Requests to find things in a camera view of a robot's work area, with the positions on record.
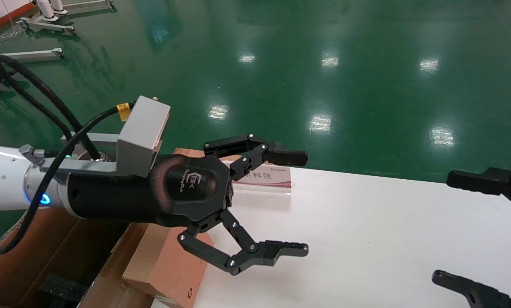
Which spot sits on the grey camera mounting bracket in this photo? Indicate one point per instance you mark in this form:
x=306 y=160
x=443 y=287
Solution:
x=93 y=166

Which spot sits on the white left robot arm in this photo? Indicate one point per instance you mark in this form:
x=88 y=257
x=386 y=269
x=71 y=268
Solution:
x=3 y=175

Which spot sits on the white wheeled equipment stand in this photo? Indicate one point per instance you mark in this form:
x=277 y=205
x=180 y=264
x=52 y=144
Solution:
x=50 y=26

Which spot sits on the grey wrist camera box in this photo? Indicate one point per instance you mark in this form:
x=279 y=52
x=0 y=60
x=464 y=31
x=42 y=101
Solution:
x=142 y=137

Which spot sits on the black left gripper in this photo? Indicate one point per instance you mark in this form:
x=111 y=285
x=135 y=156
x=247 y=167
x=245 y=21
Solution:
x=182 y=188

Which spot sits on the black foam block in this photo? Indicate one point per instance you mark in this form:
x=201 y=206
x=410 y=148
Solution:
x=60 y=288

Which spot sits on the large cardboard box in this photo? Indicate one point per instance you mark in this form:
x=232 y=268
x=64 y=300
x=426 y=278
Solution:
x=46 y=244

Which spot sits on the grey stand leg bar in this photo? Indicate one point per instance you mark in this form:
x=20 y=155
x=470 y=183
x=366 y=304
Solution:
x=33 y=54

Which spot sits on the small cardboard box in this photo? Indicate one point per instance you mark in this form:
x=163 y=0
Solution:
x=170 y=265

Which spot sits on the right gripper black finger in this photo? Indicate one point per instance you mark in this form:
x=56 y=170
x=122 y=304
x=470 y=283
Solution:
x=486 y=182
x=478 y=293

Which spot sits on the acrylic sign with red stripe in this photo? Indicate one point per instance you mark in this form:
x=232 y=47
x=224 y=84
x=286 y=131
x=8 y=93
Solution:
x=268 y=180

